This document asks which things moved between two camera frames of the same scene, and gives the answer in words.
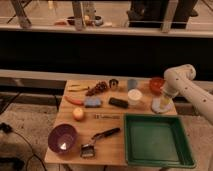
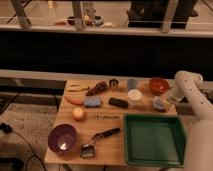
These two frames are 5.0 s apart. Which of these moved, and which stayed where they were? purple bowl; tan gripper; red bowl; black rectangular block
Moved: tan gripper
Stayed: purple bowl; black rectangular block; red bowl
